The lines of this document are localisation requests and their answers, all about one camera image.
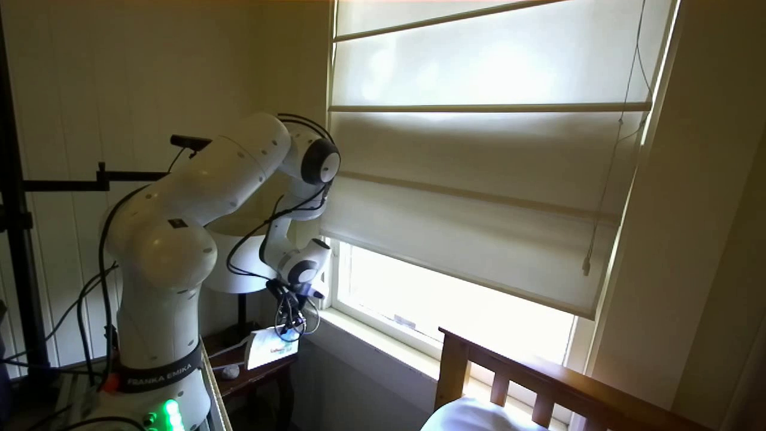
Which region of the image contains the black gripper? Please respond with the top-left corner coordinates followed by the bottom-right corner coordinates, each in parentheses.
top-left (268, 278), bottom-right (317, 340)

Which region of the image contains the Andersen's Fairy Tales book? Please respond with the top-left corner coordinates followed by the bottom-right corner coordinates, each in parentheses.
top-left (244, 327), bottom-right (305, 373)

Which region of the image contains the white shade table lamp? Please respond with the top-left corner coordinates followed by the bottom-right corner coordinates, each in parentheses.
top-left (202, 229), bottom-right (281, 330)

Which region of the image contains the brown wooden side table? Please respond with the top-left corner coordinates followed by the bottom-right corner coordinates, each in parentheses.
top-left (203, 322), bottom-right (299, 431)

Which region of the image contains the green status light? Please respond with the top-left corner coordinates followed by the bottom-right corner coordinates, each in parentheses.
top-left (143, 397), bottom-right (190, 431)

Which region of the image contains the cream roman window blind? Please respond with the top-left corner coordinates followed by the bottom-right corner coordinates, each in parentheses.
top-left (320, 0), bottom-right (677, 322)

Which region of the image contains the black stand pole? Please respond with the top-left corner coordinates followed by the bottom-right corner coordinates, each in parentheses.
top-left (0, 14), bottom-right (52, 405)

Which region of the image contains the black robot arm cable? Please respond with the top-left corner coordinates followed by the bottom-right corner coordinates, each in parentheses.
top-left (222, 110), bottom-right (345, 284)

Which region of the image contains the white window frame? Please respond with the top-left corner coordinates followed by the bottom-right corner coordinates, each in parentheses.
top-left (317, 233), bottom-right (580, 378)

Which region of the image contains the black base cable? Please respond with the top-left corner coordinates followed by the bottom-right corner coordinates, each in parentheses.
top-left (0, 184), bottom-right (153, 389)

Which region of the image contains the black camera on mount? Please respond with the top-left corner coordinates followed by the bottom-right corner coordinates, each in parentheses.
top-left (22, 133), bottom-right (214, 194)

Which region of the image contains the thin blind pull cord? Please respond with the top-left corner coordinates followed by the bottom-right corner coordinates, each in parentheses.
top-left (580, 0), bottom-right (651, 278)

